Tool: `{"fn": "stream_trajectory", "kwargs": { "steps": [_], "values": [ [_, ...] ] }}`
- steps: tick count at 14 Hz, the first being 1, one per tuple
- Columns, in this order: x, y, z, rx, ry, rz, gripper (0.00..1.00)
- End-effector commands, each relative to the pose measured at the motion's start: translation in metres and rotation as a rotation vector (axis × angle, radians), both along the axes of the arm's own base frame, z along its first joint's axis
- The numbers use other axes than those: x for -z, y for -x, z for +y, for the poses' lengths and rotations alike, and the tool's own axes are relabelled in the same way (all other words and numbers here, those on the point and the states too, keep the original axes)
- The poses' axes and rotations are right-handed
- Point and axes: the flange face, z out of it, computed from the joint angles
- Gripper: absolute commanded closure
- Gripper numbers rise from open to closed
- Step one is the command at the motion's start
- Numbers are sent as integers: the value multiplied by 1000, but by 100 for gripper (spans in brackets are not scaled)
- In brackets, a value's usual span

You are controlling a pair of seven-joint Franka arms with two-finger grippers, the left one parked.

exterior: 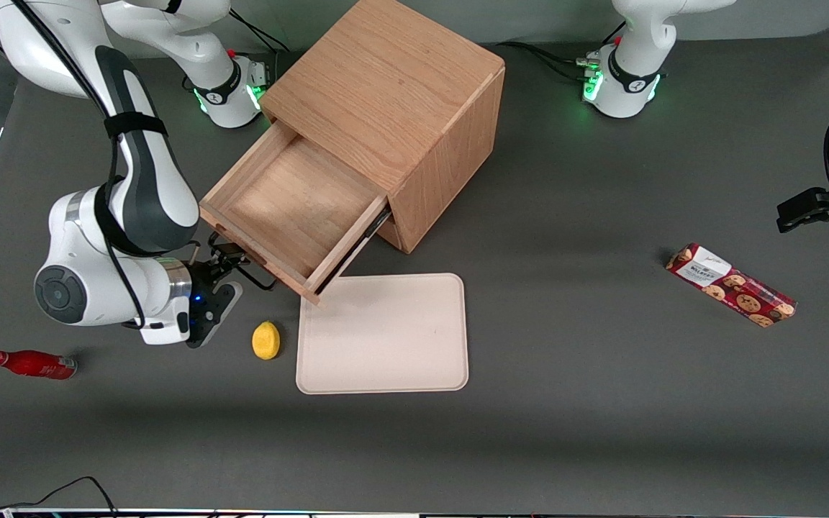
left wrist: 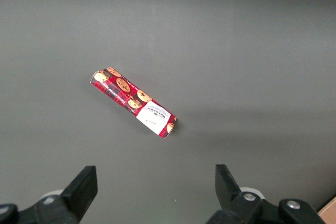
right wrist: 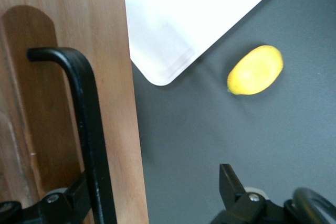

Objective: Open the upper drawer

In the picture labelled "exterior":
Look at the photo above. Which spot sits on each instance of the oak wooden drawer cabinet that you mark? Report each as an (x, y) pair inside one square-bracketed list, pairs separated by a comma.
[(386, 72)]

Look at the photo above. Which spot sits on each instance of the beige plastic tray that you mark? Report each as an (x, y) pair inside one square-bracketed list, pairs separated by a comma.
[(386, 338)]

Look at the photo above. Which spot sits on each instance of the red cookie box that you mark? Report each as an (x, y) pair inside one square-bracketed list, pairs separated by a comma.
[(731, 286)]

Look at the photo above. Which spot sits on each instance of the red soda bottle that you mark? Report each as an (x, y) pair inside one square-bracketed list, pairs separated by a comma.
[(33, 363)]

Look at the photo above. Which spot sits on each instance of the dark grey table mat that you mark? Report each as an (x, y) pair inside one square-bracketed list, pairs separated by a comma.
[(601, 432)]

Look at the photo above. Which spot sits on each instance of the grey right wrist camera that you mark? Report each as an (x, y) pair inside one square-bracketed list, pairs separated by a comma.
[(213, 316)]

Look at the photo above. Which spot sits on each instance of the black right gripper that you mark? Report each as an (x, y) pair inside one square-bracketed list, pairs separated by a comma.
[(205, 273)]

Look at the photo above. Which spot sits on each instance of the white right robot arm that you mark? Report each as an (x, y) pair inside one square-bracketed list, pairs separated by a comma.
[(83, 288)]

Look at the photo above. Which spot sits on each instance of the yellow lemon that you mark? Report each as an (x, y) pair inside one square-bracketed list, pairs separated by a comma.
[(265, 342)]

